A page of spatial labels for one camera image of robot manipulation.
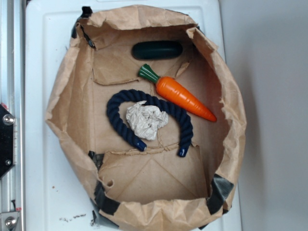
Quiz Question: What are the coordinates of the dark blue rope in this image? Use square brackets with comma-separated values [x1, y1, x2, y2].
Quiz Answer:
[106, 89, 194, 158]

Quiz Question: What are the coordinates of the dark green toy cucumber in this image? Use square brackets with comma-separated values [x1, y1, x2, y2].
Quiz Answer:
[131, 40, 183, 60]

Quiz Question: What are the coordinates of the white paper ball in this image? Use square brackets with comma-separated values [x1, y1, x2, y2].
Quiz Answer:
[126, 101, 169, 141]

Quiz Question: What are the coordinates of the orange toy carrot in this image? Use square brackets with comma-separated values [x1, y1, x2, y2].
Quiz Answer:
[138, 64, 217, 122]

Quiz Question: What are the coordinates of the brown paper bag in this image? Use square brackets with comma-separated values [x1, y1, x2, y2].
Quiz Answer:
[46, 5, 247, 231]

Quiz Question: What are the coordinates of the aluminium frame rail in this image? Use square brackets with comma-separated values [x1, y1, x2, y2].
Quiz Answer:
[0, 0, 26, 231]

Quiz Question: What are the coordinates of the black mounting plate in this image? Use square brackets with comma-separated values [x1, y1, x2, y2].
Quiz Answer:
[0, 103, 15, 179]

